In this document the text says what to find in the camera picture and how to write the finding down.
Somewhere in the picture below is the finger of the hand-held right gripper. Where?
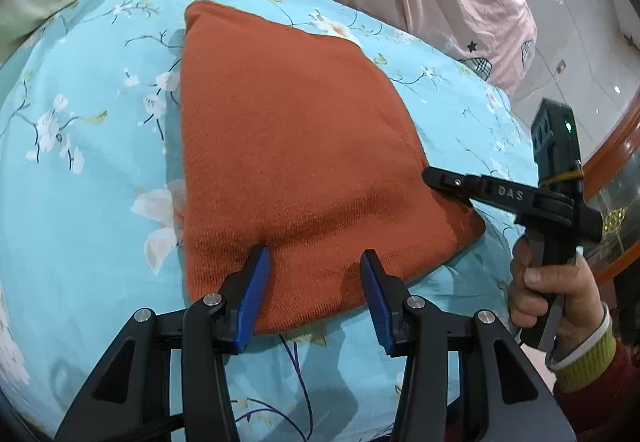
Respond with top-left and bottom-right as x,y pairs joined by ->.
421,166 -> 545,213

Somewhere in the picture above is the orange knit sweater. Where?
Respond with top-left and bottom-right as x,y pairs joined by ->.
177,0 -> 488,335

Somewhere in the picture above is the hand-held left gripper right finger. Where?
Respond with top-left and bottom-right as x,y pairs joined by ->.
360,249 -> 576,442

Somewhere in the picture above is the person's right hand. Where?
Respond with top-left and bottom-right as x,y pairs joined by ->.
507,237 -> 614,365

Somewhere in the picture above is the light blue floral bed sheet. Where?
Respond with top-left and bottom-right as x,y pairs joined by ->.
0,0 -> 556,442

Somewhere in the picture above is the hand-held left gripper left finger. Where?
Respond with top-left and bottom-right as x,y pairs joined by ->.
55,244 -> 272,442

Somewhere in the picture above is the orange wooden cabinet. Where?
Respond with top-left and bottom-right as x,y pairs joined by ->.
580,112 -> 640,283

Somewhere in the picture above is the person's right forearm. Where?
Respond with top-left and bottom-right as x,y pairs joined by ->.
545,302 -> 640,442

